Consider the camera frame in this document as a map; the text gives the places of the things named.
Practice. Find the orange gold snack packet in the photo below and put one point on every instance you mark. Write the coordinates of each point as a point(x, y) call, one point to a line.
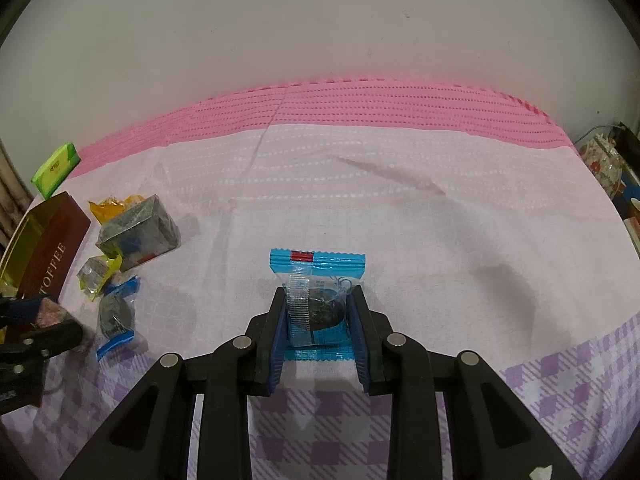
point(107, 210)

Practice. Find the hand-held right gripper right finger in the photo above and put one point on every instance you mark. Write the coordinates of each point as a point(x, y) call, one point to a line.
point(361, 360)

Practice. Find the green tissue pack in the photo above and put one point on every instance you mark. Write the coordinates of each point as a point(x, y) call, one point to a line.
point(55, 170)

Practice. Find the floral printed pot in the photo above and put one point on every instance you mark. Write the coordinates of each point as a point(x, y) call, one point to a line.
point(602, 165)

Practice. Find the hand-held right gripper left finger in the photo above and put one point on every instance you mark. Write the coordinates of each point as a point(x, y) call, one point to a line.
point(275, 360)

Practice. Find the yellow green snack packet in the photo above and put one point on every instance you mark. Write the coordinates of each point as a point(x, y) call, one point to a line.
point(97, 272)

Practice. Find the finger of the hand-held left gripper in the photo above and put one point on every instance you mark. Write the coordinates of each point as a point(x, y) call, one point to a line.
point(55, 337)
point(15, 310)

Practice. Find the pile of colourful boxes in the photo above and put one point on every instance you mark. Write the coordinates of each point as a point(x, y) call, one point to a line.
point(631, 210)

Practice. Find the dark red gold tin box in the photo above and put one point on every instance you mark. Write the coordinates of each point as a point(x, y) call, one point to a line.
point(55, 250)

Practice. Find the pink snack packet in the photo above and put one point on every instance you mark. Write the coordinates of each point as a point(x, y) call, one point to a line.
point(50, 312)

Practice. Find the beige curtain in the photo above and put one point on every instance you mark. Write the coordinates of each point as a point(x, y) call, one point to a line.
point(10, 195)

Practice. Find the grey seaweed snack block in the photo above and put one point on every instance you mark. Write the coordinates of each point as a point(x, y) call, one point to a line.
point(137, 230)

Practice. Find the blue cookie packet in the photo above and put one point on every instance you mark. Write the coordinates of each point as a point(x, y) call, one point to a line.
point(317, 270)
point(117, 310)

